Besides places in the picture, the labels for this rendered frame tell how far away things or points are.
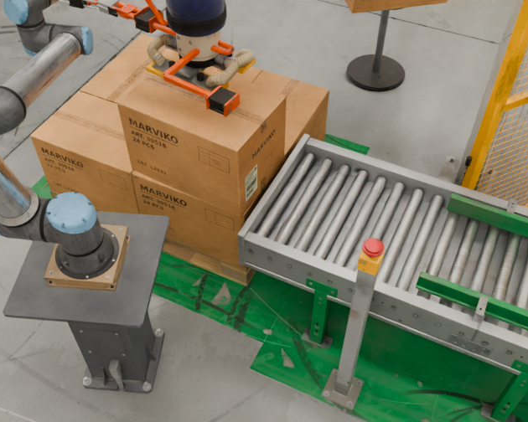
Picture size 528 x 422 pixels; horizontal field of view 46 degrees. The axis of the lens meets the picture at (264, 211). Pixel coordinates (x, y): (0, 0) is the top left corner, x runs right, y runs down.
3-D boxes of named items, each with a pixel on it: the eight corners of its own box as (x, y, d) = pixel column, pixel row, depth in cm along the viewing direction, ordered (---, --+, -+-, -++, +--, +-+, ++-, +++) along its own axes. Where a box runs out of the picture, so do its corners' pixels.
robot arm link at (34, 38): (54, 60, 205) (44, 28, 196) (20, 57, 206) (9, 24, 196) (63, 44, 211) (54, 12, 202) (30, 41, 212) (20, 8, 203)
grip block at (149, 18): (166, 23, 253) (163, 10, 249) (150, 34, 248) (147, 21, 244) (150, 17, 256) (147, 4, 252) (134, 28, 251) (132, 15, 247)
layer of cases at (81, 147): (323, 144, 362) (329, 89, 332) (245, 269, 303) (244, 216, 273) (150, 88, 397) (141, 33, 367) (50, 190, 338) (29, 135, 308)
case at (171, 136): (284, 162, 295) (287, 95, 265) (240, 218, 272) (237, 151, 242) (180, 120, 315) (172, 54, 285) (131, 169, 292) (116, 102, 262)
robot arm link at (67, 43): (-3, 110, 148) (94, 18, 203) (-53, 105, 149) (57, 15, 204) (7, 152, 155) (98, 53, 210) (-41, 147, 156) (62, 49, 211)
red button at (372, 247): (385, 249, 204) (387, 241, 201) (378, 264, 199) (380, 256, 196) (365, 241, 206) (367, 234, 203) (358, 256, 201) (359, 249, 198)
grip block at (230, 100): (240, 104, 218) (239, 93, 215) (225, 117, 214) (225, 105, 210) (220, 95, 221) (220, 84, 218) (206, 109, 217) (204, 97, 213)
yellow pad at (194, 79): (229, 86, 242) (229, 75, 238) (214, 100, 237) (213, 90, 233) (161, 59, 254) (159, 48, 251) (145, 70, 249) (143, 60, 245)
